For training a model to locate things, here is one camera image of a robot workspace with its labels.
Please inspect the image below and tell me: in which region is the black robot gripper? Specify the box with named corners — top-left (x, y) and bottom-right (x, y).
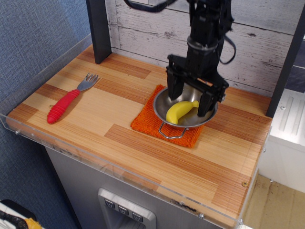
top-left (166, 42), bottom-right (229, 117)

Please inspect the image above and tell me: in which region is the yellow toy banana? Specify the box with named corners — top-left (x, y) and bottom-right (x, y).
top-left (166, 100), bottom-right (199, 125)

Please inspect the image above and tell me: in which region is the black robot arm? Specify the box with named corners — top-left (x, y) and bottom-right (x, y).
top-left (167, 0), bottom-right (234, 116)

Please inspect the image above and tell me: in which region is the small stainless steel wok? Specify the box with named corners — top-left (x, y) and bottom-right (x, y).
top-left (153, 84), bottom-right (218, 139)

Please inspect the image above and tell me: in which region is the orange knitted cloth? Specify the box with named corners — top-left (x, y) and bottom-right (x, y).
top-left (131, 84), bottom-right (203, 148)

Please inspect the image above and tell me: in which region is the grey toy fridge cabinet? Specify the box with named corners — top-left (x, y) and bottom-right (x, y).
top-left (46, 148), bottom-right (217, 229)

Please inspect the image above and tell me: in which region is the silver dispenser button panel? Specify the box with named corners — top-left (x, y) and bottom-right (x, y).
top-left (98, 188), bottom-right (157, 229)

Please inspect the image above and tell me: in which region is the clear acrylic table guard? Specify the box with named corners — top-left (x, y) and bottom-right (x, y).
top-left (0, 33), bottom-right (272, 229)

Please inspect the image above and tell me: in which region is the right black vertical post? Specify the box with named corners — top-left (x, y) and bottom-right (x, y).
top-left (265, 6), bottom-right (305, 118)

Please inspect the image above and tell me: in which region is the black vertical post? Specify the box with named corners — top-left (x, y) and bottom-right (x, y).
top-left (265, 6), bottom-right (305, 118)
top-left (86, 0), bottom-right (112, 64)

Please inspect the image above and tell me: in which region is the white aluminium frame right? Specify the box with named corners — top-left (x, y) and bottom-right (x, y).
top-left (258, 89), bottom-right (305, 192)

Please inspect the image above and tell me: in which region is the left black vertical post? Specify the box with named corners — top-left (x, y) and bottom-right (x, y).
top-left (86, 0), bottom-right (112, 64)

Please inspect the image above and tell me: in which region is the red handled metal fork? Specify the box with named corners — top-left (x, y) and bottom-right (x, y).
top-left (47, 73), bottom-right (99, 124)

